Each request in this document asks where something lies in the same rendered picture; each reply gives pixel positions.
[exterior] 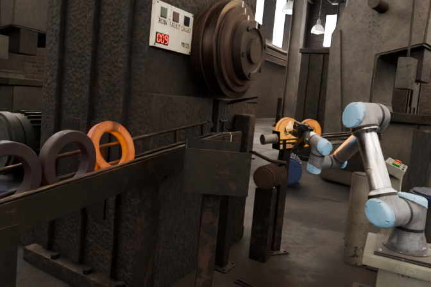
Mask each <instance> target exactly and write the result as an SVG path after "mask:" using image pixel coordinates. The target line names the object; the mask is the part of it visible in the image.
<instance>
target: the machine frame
mask: <svg viewBox="0 0 431 287"><path fill-rule="evenodd" d="M159 1H162V2H164V3H167V4H169V5H171V6H174V7H176V8H179V9H181V10H183V11H185V12H188V13H191V14H193V15H194V16H193V24H194V21H195V20H196V18H197V16H198V15H199V14H200V13H201V12H202V11H203V10H206V9H208V8H211V7H212V5H213V4H215V3H216V2H218V1H220V0H159ZM228 1H231V0H228ZM242 1H244V2H245V3H246V4H247V5H248V6H249V8H250V9H251V11H252V13H253V16H254V18H255V19H256V11H257V0H242ZM152 3H153V0H48V6H47V29H46V53H45V65H44V86H43V98H42V122H41V134H40V151H41V149H42V147H43V146H44V144H45V143H46V142H47V140H48V139H49V138H50V137H52V136H53V135H54V134H56V133H57V132H60V131H63V130H68V129H70V130H75V131H81V132H83V133H85V134H86V135H87V134H88V132H89V131H90V129H91V128H92V127H94V126H95V125H96V124H99V123H102V122H105V121H113V122H116V123H119V124H120V125H122V126H123V127H124V128H125V129H126V130H127V131H128V132H129V134H130V136H131V137H132V138H133V137H136V136H142V135H146V134H150V133H155V132H159V131H163V130H167V129H172V128H176V127H181V126H186V125H189V124H194V123H198V122H203V121H206V120H212V123H213V127H212V128H211V123H206V124H205V134H209V133H222V128H223V123H222V122H219V121H220V120H227V121H228V122H225V128H224V132H229V129H233V127H234V120H235V114H247V115H255V104H250V103H247V101H242V102H237V103H234V104H229V105H227V103H230V102H231V101H232V100H236V99H231V98H228V97H225V98H221V97H216V96H215V95H214V94H213V93H212V92H211V91H210V90H207V89H205V88H203V87H201V86H200V85H199V84H198V82H197V81H196V79H195V77H194V75H193V73H192V70H191V67H190V61H189V55H186V54H181V53H176V52H173V51H168V50H165V49H161V48H157V47H153V46H150V45H149V38H150V29H151V12H152ZM248 91H249V89H248ZM248 91H247V92H246V93H245V94H244V95H243V96H242V97H240V98H238V99H243V98H248ZM80 165H81V154H75V155H72V156H68V157H64V158H59V159H56V161H55V172H56V176H57V177H60V176H64V175H67V174H71V173H73V172H77V171H78V170H79V167H80ZM182 186H183V168H182V169H180V170H177V171H175V172H172V173H170V174H168V175H165V176H162V192H161V200H160V216H159V224H158V240H157V248H156V263H155V279H154V287H168V286H170V285H172V284H173V283H175V282H176V281H178V280H179V279H181V278H182V277H184V276H186V275H187V274H189V273H190V272H192V271H193V270H195V269H196V259H197V251H198V238H199V223H200V216H201V202H202V194H200V193H182ZM138 199H139V186H137V187H135V188H132V189H130V190H127V191H125V192H122V193H119V194H117V195H114V196H112V197H109V198H107V199H104V200H102V201H99V202H96V203H94V204H91V205H89V206H86V207H84V208H81V209H79V210H76V211H73V212H72V213H68V214H66V215H64V216H61V217H58V218H56V219H54V220H51V221H48V222H46V223H44V224H41V225H38V226H36V230H35V243H34V244H31V245H28V246H25V247H24V252H23V260H25V261H27V262H28V263H31V264H32V265H34V266H36V267H38V268H40V269H42V270H44V271H46V272H48V273H50V274H52V275H54V276H56V277H58V278H60V279H62V280H64V281H66V282H68V283H70V284H72V285H73V286H75V287H131V286H132V277H133V260H134V251H135V234H136V225H137V209H138ZM245 206H246V197H238V196H235V199H234V206H233V219H232V231H231V239H230V247H231V246H232V245H233V244H235V243H237V242H238V241H240V240H241V239H242V236H243V234H244V213H245Z"/></svg>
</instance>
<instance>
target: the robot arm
mask: <svg viewBox="0 0 431 287"><path fill-rule="evenodd" d="M390 119H391V115H390V112H389V110H388V109H387V108H386V107H385V106H384V105H382V104H378V103H366V102H353V103H350V104H349V105H347V107H346V108H345V109H344V112H343V115H342V121H343V124H344V125H345V126H346V127H347V128H348V129H351V134H352V135H351V136H350V137H349V139H347V141H345V142H344V143H343V144H342V145H341V146H340V147H339V148H338V149H337V150H336V151H335V152H334V153H333V154H332V155H329V154H330V152H331V151H332V144H331V143H330V142H329V141H328V140H326V139H324V138H323V137H321V136H319V135H318V134H316V133H315V132H313V131H314V128H312V127H310V124H307V123H306V122H304V123H300V122H296V121H294V124H293V125H292V121H290V122H289V124H288V126H287V127H286V130H287V132H288V133H289V134H291V135H292V136H294V137H296V138H299V140H298V141H297V142H296V143H295V145H294V146H293V147H292V148H293V150H294V151H301V149H302V148H303V147H304V146H305V145H306V144H307V145H308V146H310V147H311V148H312V149H311V152H310V157H309V159H308V164H307V171H308V172H310V173H311V174H320V173H321V169H340V168H344V167H345V166H346V164H347V160H348V159H350V158H351V157H352V156H353V155H354V154H355V153H356V152H357V151H358V150H360V155H361V158H362V162H363V165H364V170H365V173H366V177H367V181H368V185H369V190H370V193H369V194H368V201H367V203H366V206H365V208H364V209H365V214H366V216H367V218H368V220H369V221H370V222H371V223H372V224H373V225H374V226H376V227H379V228H391V227H393V230H392V231H391V233H390V235H389V237H388V240H387V244H388V245H389V246H390V247H392V248H394V249H396V250H399V251H402V252H406V253H409V254H426V253H427V250H428V246H427V241H426V238H425V224H426V217H427V209H428V207H427V205H428V201H427V200H426V199H425V198H424V197H421V196H418V195H414V194H411V193H405V192H397V191H396V190H394V189H393V188H392V186H391V182H390V179H389V174H388V172H387V168H386V165H385V161H384V156H383V154H382V149H381V146H380V142H379V139H378V135H379V134H380V133H381V132H382V131H384V130H385V128H386V127H387V126H388V125H389V123H390ZM305 123H306V124H305Z"/></svg>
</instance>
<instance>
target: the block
mask: <svg viewBox="0 0 431 287"><path fill-rule="evenodd" d="M255 119H256V116H254V115H247V114H235V120H234V127H233V129H236V130H241V131H242V137H241V149H240V150H239V152H245V153H249V151H250V150H253V139H254V132H255Z"/></svg>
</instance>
